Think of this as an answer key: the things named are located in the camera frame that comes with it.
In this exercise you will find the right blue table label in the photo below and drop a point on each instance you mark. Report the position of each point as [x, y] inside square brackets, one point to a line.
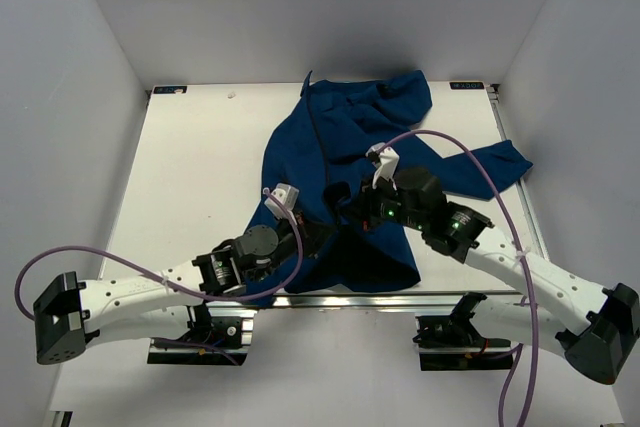
[466, 85]

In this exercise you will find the blue jacket with black lining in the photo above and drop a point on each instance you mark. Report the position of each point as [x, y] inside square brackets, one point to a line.
[320, 149]

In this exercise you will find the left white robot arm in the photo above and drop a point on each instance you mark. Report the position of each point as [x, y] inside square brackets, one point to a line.
[170, 306]

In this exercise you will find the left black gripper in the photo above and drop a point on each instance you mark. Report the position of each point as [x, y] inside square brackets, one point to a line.
[310, 243]

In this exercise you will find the blue table label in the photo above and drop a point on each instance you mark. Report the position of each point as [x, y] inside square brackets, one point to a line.
[466, 85]
[169, 90]

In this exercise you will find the left blue table label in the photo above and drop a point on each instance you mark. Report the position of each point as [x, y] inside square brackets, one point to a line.
[169, 90]

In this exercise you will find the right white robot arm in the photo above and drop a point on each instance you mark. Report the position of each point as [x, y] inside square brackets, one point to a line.
[594, 328]

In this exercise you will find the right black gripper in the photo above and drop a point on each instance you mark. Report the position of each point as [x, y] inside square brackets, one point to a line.
[367, 200]

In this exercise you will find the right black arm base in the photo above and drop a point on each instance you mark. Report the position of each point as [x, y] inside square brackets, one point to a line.
[450, 343]

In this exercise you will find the white front panel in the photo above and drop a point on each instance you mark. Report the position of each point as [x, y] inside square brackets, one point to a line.
[304, 368]

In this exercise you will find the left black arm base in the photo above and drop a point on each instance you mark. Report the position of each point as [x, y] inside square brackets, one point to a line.
[215, 337]

